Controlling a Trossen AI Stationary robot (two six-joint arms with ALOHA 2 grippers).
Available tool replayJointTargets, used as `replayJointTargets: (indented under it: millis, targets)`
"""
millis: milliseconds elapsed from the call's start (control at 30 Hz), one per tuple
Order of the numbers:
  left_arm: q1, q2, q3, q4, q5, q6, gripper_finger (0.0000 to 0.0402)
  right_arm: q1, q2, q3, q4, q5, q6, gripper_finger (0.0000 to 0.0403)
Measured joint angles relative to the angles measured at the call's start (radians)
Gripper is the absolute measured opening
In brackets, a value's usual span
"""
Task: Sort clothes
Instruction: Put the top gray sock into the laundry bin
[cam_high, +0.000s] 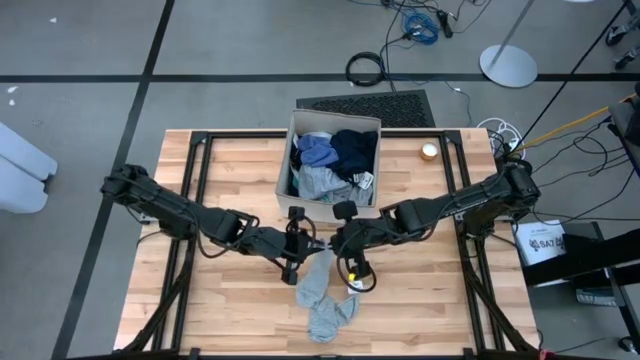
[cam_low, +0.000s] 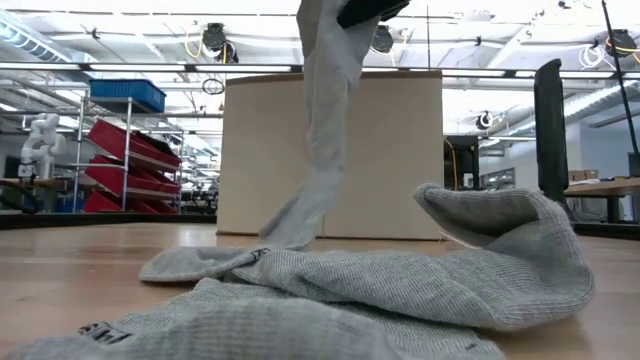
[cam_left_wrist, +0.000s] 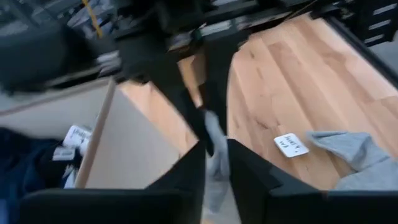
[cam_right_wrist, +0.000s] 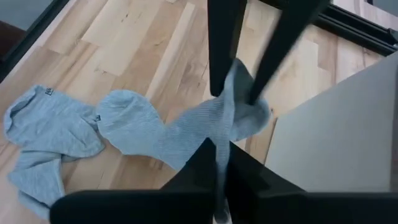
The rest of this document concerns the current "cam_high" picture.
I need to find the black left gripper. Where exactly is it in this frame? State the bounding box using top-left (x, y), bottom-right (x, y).
top-left (279, 205), bottom-right (329, 286)

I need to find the coiled blue cable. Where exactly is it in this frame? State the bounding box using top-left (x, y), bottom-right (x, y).
top-left (399, 9), bottom-right (441, 46)

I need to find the dark grey side table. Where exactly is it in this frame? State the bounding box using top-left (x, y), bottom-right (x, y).
top-left (607, 82), bottom-right (640, 180)

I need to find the black power strip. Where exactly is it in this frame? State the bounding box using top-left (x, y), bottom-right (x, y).
top-left (436, 8), bottom-right (455, 40)

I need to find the navy dotted garment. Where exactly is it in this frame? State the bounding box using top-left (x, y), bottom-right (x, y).
top-left (329, 128), bottom-right (380, 190)

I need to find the beige fabric storage box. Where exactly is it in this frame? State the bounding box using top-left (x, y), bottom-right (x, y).
top-left (274, 108), bottom-right (383, 224)

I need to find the white printed paper sign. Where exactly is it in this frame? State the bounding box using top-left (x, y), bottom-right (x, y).
top-left (514, 218), bottom-right (569, 267)

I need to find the grey stand pole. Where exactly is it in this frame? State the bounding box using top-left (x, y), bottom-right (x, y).
top-left (487, 0), bottom-right (537, 71)

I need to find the coiled black cable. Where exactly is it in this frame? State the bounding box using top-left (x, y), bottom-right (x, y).
top-left (345, 51), bottom-right (387, 88)

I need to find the blue sock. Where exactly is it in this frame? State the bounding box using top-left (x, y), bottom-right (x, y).
top-left (298, 134), bottom-right (329, 154)
top-left (299, 142), bottom-right (340, 169)

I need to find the black desk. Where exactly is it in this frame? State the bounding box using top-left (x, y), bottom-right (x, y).
top-left (519, 219), bottom-right (640, 354)

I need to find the black floor mat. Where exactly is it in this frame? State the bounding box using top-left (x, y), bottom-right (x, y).
top-left (295, 89), bottom-right (437, 129)

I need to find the teal flat box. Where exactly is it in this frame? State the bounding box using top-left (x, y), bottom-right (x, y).
top-left (574, 288), bottom-right (619, 308)

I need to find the white cable bundle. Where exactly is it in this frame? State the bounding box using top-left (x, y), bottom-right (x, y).
top-left (472, 116), bottom-right (524, 154)

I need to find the round grey stand base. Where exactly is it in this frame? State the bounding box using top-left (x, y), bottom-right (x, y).
top-left (478, 43), bottom-right (539, 90)

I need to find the black metal table frame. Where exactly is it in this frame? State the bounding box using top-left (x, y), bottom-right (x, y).
top-left (119, 128), bottom-right (540, 360)

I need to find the grey shirt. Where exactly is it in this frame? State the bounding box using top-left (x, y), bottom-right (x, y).
top-left (298, 164), bottom-right (374, 207)

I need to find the black wheeled chair base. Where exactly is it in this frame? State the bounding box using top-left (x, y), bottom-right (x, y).
top-left (604, 0), bottom-right (640, 71)

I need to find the yellow cable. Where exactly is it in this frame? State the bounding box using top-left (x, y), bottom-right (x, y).
top-left (517, 93), bottom-right (640, 152)

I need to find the long thin black cable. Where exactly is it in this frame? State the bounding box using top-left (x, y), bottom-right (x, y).
top-left (508, 2), bottom-right (629, 151)

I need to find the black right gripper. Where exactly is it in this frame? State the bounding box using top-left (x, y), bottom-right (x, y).
top-left (327, 200), bottom-right (386, 294)

